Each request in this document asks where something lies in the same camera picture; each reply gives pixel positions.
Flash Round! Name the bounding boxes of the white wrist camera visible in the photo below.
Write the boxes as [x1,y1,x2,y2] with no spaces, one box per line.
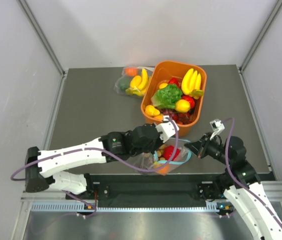
[210,119,225,140]
[155,115,179,143]

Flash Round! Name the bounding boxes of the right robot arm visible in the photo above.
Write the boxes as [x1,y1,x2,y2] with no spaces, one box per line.
[185,132,282,240]

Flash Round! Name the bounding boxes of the fake purple grapes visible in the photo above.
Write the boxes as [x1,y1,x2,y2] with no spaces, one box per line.
[160,108,178,122]

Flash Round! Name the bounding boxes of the fake banana bunch in bag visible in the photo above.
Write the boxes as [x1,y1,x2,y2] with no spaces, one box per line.
[125,67,150,97]

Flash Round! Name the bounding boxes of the orange plastic bin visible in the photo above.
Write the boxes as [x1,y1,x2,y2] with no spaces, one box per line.
[141,61,207,137]

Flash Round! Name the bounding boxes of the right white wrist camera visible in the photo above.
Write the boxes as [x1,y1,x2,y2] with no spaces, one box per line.
[210,119,225,140]

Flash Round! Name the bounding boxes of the fake red apple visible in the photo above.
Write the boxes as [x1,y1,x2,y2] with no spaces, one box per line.
[162,145,181,161]

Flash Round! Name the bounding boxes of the fake yellow lemon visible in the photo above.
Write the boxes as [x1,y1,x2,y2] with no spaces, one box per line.
[175,99,191,113]

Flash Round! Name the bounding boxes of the fake red pepper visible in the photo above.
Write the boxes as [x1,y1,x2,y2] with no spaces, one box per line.
[182,95,195,109]

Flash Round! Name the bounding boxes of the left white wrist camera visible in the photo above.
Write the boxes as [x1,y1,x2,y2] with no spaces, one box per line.
[155,115,179,143]

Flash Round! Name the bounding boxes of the fake orange tangerine in bag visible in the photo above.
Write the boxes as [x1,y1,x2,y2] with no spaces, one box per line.
[124,67,138,77]

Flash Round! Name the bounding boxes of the clear zip bag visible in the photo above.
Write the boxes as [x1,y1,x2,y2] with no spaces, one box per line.
[114,66,154,98]
[129,138,192,176]

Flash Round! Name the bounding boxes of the clear zip top bag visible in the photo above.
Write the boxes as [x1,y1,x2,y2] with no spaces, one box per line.
[129,138,192,176]

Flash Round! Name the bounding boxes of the fake green avocado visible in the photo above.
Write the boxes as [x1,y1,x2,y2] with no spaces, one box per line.
[117,76,131,92]

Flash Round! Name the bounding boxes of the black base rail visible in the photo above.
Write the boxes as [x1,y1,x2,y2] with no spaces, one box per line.
[77,174,224,209]

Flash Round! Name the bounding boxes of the fake green lettuce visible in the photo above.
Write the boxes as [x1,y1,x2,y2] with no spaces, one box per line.
[151,84,183,109]

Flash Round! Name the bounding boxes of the fake strawberries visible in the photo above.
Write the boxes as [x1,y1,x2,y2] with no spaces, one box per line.
[176,113,192,125]

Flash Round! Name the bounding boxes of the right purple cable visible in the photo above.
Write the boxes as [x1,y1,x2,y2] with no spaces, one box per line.
[222,117,282,240]

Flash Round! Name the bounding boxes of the fake yellow pepper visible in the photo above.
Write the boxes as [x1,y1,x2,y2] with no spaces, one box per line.
[145,105,160,117]

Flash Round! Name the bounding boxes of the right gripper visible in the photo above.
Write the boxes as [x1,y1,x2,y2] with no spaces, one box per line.
[185,131,232,165]

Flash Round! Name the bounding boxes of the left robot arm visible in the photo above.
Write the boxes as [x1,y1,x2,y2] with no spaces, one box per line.
[25,124,163,198]

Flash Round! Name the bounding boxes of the fake banana bunch in bin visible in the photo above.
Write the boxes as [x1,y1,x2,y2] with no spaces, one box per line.
[181,68,204,100]

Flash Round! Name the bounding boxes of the fake brown longan bunch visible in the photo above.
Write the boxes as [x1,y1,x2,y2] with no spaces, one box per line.
[153,144,166,167]

